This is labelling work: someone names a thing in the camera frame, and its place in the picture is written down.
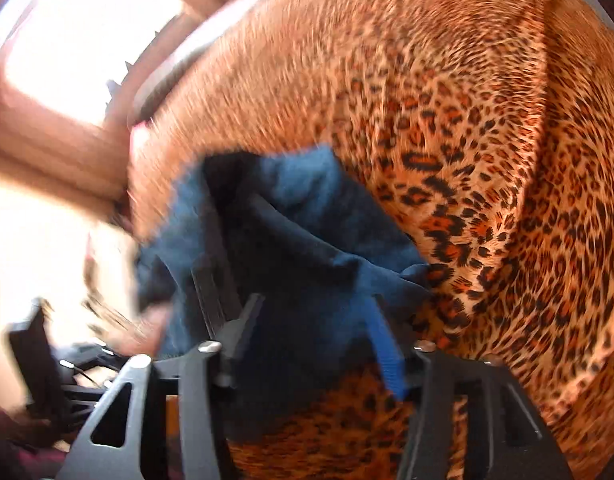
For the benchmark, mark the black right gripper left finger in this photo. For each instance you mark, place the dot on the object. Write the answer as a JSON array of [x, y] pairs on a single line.
[[125, 436]]

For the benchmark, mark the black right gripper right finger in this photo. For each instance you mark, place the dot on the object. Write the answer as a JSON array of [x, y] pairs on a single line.
[[471, 417]]

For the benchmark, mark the blue denim jeans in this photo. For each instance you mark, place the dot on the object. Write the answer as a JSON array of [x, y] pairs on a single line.
[[296, 230]]

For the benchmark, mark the person's left hand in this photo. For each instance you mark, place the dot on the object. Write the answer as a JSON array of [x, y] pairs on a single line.
[[146, 335]]

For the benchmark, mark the pink curtain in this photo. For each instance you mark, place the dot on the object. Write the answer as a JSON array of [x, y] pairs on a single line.
[[88, 157]]

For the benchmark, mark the leopard print bedspread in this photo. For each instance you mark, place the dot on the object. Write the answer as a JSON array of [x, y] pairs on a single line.
[[484, 128]]

